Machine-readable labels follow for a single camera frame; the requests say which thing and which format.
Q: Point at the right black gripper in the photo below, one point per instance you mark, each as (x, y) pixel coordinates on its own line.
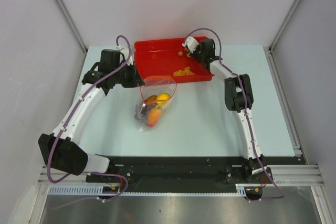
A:
(193, 54)

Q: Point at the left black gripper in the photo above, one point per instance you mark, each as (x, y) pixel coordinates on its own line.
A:
(135, 80)

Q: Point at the tan longan bunch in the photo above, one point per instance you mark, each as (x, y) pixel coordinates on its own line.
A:
(185, 52)

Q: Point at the clear zip top bag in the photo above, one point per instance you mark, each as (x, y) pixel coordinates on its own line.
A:
(154, 85)

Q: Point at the green orange mango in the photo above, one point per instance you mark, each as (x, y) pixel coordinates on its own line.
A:
(162, 99)

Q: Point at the dark purple grape bunch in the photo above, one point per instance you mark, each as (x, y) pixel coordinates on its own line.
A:
(141, 111)

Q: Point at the orange red mango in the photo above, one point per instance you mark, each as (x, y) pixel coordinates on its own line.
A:
(153, 117)

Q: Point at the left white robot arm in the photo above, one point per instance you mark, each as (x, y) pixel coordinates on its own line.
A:
(61, 148)

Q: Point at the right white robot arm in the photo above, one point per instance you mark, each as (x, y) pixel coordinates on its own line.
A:
(238, 97)

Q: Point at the yellow orange segments pile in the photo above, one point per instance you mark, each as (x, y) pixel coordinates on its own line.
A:
(185, 72)

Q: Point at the red plastic tray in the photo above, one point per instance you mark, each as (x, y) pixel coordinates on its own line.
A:
(160, 58)

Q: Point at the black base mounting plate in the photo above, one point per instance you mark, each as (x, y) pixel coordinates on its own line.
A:
(174, 172)

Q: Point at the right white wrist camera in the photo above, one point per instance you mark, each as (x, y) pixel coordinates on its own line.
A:
(190, 44)

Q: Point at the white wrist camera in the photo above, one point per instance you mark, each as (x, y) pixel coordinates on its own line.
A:
(190, 44)
(125, 54)

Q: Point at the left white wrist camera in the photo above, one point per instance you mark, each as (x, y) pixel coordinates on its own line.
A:
(125, 54)

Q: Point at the white slotted cable duct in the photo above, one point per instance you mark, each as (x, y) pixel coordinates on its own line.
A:
(234, 190)

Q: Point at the aluminium frame rail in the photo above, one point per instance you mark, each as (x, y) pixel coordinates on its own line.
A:
(283, 175)

